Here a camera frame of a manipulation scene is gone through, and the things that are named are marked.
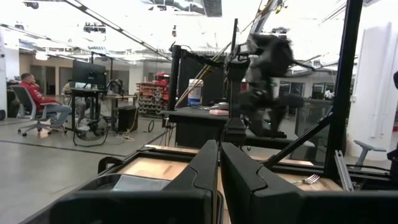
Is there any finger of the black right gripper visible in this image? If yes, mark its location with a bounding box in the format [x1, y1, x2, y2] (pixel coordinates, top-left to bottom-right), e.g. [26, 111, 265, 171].
[221, 118, 247, 147]

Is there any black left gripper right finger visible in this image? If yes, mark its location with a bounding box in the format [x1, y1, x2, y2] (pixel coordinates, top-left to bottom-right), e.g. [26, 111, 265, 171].
[220, 142, 304, 224]

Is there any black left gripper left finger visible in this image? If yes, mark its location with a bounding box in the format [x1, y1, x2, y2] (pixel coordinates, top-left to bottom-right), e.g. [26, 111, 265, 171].
[169, 139, 219, 192]

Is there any grey napkin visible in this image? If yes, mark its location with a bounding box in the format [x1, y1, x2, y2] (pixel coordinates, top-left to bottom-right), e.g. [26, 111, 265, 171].
[111, 174, 172, 192]

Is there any black background table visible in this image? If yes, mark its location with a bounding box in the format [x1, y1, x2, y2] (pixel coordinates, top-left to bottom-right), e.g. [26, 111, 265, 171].
[160, 107, 231, 149]

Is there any white and blue bucket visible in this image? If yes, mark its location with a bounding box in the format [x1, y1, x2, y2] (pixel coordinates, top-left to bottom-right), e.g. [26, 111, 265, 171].
[187, 78, 205, 107]

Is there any black pole stand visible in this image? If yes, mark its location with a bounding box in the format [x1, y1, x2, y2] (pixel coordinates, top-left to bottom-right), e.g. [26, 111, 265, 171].
[167, 43, 226, 112]

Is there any silver fork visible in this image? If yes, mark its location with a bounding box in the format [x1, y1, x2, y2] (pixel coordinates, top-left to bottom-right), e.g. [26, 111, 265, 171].
[290, 174, 321, 185]

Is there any shelf with red bins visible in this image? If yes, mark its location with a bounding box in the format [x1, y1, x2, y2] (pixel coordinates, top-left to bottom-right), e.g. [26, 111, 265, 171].
[136, 72, 171, 116]

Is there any black computer tower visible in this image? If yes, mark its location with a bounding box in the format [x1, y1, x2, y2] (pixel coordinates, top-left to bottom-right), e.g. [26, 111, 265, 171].
[117, 105, 139, 133]

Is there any wooden desk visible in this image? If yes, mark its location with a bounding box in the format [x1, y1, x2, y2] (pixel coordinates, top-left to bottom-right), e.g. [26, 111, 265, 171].
[102, 93, 138, 131]

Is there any black floor fan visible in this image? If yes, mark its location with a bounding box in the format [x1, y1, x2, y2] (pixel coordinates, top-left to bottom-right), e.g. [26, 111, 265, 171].
[73, 116, 110, 147]

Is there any black monitor desk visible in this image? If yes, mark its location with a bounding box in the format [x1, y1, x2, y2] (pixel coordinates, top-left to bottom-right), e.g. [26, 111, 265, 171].
[63, 88, 105, 131]

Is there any black computer monitor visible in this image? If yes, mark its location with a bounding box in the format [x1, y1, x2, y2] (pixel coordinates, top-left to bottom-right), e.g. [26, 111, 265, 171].
[72, 59, 106, 90]

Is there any person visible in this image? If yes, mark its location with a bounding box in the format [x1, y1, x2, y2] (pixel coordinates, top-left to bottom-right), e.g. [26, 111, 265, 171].
[19, 72, 72, 131]
[62, 80, 90, 121]

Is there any grey office chair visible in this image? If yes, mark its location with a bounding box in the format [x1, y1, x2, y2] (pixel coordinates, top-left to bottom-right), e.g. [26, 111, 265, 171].
[11, 85, 68, 137]

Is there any aluminium bracket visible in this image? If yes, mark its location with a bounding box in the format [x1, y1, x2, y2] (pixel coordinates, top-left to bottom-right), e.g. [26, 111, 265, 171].
[334, 149, 355, 192]

